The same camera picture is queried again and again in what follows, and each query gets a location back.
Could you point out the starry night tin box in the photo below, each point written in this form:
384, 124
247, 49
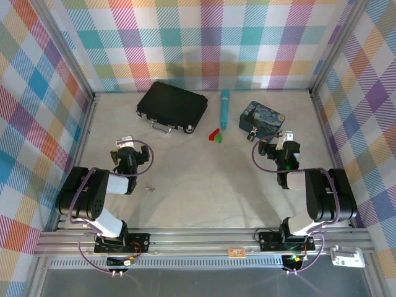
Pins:
263, 117

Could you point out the silver key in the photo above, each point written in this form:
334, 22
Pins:
150, 188

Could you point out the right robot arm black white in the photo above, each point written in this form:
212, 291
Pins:
325, 191

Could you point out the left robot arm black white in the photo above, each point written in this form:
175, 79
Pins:
80, 191

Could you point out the green block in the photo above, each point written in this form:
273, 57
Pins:
219, 138

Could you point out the red block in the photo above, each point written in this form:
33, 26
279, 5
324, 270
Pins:
213, 135

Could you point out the teal marker pen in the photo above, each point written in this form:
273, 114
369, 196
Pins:
224, 108

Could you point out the black hard case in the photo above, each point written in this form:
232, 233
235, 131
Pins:
171, 103

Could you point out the small orange label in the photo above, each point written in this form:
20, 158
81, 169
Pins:
237, 252

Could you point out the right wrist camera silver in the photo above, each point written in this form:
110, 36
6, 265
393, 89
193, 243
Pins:
287, 135

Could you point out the aluminium floor rail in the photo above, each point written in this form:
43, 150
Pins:
85, 139
325, 133

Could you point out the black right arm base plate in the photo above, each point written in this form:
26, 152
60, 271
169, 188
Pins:
269, 241

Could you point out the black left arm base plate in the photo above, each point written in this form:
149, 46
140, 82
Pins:
140, 242

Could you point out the aluminium mounting rail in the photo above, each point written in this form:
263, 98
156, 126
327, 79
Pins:
201, 241

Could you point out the aluminium frame post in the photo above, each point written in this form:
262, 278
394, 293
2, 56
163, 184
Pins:
62, 49
340, 46

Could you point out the white plastic bracket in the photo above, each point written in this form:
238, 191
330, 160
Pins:
346, 256

